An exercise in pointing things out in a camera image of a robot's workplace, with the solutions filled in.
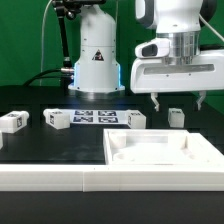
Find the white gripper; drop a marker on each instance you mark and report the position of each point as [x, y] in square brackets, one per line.
[206, 72]

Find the white square tabletop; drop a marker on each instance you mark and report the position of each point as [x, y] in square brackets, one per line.
[158, 147]

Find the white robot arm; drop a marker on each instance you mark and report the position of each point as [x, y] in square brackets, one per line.
[171, 62]

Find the marker tag sheet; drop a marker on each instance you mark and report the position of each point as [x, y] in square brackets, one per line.
[78, 116]

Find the black camera stand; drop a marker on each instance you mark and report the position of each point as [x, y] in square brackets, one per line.
[69, 9]

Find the white front fence wall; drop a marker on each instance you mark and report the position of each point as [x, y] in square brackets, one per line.
[90, 178]

